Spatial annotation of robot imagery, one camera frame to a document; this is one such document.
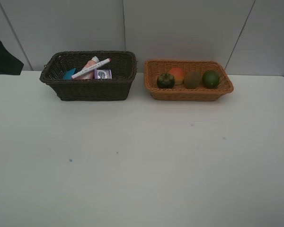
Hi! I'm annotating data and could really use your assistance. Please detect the dark purple mangosteen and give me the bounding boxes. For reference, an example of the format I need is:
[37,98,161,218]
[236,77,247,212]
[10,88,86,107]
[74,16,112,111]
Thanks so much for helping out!
[157,73,175,89]

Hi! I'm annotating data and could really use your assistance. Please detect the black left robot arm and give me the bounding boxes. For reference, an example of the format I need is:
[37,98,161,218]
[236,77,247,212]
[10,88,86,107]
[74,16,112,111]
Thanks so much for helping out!
[0,40,24,75]

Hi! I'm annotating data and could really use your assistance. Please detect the white marker red caps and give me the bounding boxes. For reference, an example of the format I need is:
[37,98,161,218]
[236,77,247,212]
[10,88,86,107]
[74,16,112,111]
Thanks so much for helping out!
[71,58,111,79]

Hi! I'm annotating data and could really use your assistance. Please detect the orange wicker basket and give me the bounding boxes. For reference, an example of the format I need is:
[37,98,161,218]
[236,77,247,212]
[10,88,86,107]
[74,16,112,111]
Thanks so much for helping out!
[144,60,234,101]

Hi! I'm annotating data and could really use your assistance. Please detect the blue whiteboard eraser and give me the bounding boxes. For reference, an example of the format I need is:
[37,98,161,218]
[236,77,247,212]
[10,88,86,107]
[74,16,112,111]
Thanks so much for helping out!
[63,68,76,80]

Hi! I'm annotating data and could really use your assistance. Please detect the orange peach fruit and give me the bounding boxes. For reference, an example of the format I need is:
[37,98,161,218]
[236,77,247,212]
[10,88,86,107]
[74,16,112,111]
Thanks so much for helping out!
[169,67,185,85]

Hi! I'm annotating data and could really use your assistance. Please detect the green avocado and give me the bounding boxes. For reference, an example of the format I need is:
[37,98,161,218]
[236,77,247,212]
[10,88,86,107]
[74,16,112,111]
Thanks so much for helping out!
[202,70,220,89]

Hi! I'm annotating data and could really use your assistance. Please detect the pink bottle white cap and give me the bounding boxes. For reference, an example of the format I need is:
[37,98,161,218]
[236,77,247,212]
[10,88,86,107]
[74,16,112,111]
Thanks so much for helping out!
[77,56,99,80]

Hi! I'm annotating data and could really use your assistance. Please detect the dark brown wicker basket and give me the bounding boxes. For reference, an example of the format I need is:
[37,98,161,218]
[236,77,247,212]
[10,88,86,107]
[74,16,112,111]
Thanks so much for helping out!
[40,51,137,101]

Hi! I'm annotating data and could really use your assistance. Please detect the brown kiwi fruit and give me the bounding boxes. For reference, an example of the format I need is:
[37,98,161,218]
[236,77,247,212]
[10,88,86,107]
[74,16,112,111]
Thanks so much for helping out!
[184,70,201,89]

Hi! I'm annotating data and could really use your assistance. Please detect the purple air freshener can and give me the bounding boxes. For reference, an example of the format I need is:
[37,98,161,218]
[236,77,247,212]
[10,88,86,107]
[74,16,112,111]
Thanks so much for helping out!
[94,69,112,79]

